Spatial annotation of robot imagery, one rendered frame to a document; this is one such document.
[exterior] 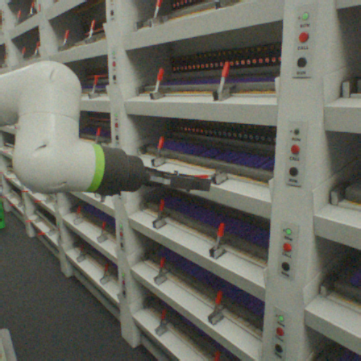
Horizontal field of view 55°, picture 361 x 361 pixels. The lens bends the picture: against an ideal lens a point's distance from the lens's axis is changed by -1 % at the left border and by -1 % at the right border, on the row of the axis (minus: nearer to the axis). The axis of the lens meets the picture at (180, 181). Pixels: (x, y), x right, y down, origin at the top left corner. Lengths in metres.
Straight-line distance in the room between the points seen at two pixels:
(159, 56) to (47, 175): 0.77
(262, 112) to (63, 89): 0.39
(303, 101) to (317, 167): 0.12
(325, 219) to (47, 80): 0.54
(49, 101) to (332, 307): 0.65
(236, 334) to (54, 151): 0.67
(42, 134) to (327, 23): 0.50
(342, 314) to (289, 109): 0.41
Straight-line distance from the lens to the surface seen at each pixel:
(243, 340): 0.99
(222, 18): 0.84
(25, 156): 0.60
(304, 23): 0.70
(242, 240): 0.94
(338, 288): 0.81
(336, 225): 0.68
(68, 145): 0.60
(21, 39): 2.54
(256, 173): 0.84
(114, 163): 0.64
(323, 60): 0.67
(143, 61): 1.22
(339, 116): 0.65
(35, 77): 0.64
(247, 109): 0.77
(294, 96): 0.69
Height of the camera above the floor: 0.97
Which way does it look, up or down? 14 degrees down
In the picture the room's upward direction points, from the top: straight up
